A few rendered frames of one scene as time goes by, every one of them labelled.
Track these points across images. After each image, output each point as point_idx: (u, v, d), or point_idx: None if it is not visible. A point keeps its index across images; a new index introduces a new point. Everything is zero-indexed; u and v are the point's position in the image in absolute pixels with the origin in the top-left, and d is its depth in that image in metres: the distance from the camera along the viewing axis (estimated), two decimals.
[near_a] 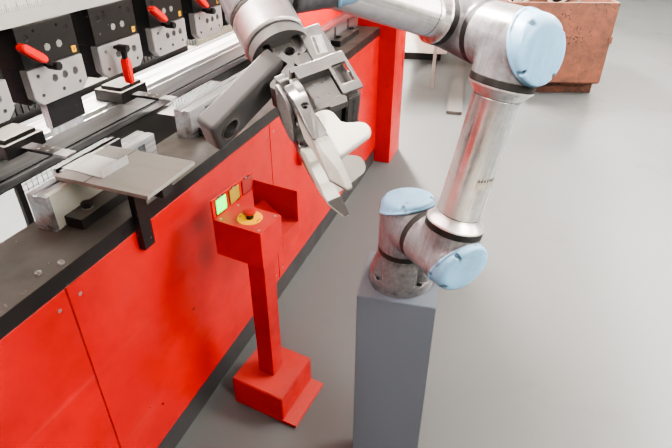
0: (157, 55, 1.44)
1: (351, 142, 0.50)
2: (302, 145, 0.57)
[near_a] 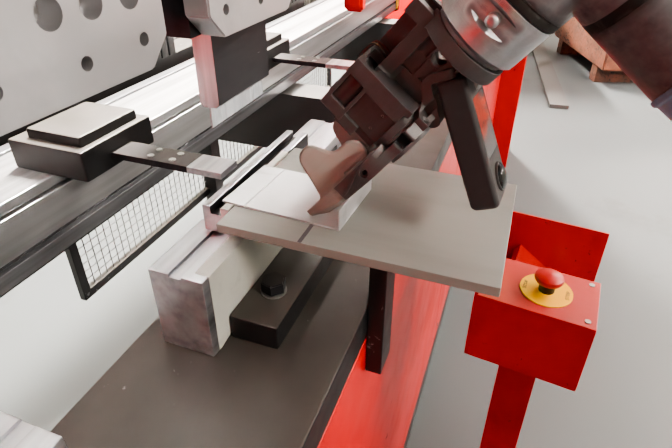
0: None
1: None
2: None
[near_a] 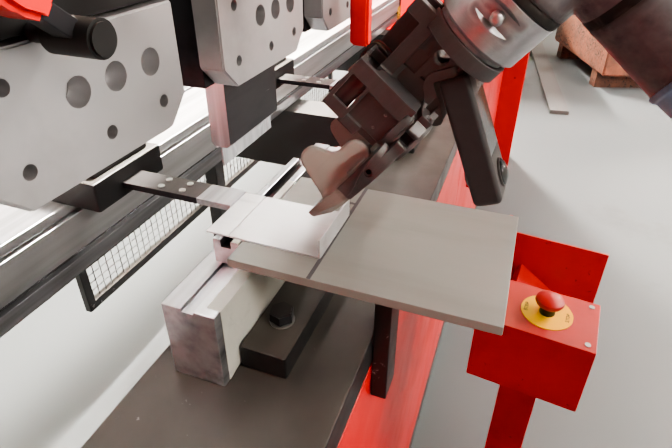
0: None
1: (346, 142, 0.53)
2: None
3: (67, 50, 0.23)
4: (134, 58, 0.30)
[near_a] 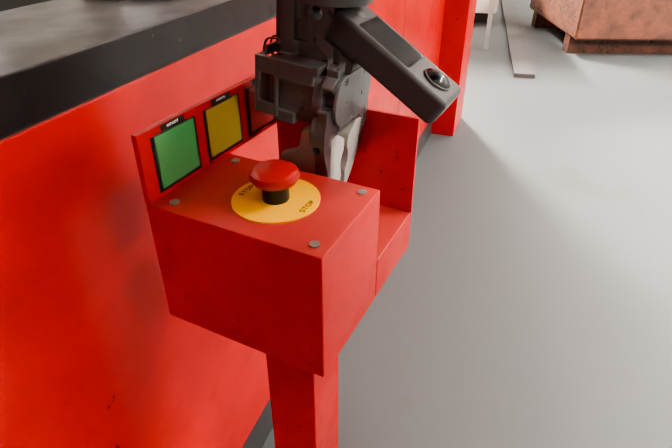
0: None
1: None
2: (334, 131, 0.46)
3: None
4: None
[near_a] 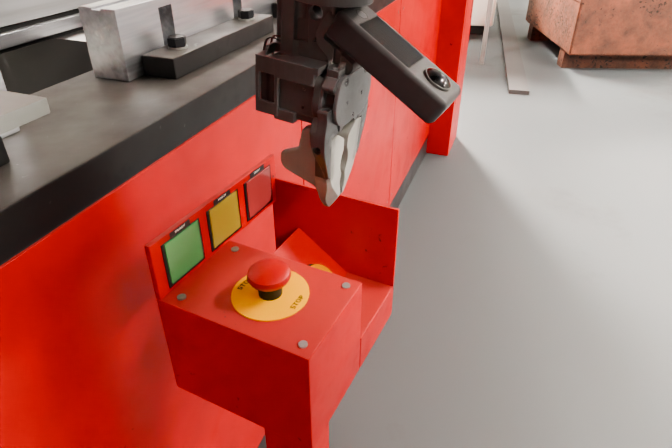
0: None
1: None
2: (334, 131, 0.46)
3: None
4: None
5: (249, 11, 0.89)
